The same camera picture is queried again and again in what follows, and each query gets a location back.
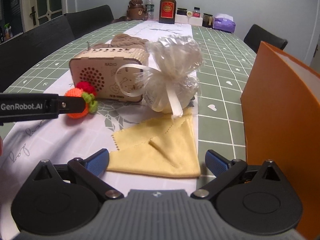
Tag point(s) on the purple tissue pack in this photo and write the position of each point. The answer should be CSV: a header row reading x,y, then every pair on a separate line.
x,y
224,22

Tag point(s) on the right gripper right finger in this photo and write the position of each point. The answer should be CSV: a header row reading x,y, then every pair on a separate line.
x,y
227,173

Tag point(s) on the brown bear plush bottle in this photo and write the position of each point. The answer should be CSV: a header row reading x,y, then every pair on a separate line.
x,y
135,11

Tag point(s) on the clear plastic gift bag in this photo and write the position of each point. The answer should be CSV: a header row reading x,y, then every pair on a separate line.
x,y
170,86

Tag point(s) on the dark glass jar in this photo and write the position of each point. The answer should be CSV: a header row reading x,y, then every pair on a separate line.
x,y
207,20

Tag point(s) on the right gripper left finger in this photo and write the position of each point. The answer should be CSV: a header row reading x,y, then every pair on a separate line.
x,y
86,172

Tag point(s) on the white box on table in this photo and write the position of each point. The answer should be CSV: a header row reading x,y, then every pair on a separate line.
x,y
184,19

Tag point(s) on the small red label jar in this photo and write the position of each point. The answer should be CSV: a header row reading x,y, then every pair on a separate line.
x,y
196,12

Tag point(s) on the black chair far left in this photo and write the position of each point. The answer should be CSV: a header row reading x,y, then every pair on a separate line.
x,y
86,21

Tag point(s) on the yellow microfibre cloth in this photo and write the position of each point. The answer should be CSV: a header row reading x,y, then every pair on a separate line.
x,y
161,147

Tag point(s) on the person's hand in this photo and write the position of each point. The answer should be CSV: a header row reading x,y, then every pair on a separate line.
x,y
1,146

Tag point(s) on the white glass panel door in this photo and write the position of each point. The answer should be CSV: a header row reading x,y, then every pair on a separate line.
x,y
37,12

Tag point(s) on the clear plastic water bottle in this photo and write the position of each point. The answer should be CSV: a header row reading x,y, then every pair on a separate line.
x,y
149,6

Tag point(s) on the black chair near left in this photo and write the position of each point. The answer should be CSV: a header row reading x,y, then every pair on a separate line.
x,y
22,52

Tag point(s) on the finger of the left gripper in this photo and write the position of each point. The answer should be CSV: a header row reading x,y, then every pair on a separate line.
x,y
71,104

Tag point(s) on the brown knitted towel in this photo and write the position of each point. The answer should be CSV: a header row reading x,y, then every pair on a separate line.
x,y
123,41

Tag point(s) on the orange cardboard box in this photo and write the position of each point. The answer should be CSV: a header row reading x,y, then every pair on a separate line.
x,y
280,108

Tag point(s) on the black chair right side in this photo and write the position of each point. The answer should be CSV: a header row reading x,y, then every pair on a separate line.
x,y
256,34

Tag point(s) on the green grid tablecloth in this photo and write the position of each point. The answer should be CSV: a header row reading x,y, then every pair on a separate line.
x,y
218,119

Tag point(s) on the brown liquor bottle red label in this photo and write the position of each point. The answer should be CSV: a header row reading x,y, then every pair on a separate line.
x,y
167,11

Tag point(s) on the black chair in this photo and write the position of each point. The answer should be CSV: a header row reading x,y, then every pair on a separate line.
x,y
86,21
22,52
256,34

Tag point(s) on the wooden radio box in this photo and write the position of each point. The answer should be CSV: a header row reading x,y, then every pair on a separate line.
x,y
101,66

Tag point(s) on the black lid jar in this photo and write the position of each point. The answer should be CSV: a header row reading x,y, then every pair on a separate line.
x,y
181,11

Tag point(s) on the crocheted orange red toy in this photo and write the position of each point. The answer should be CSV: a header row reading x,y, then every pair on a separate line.
x,y
87,91

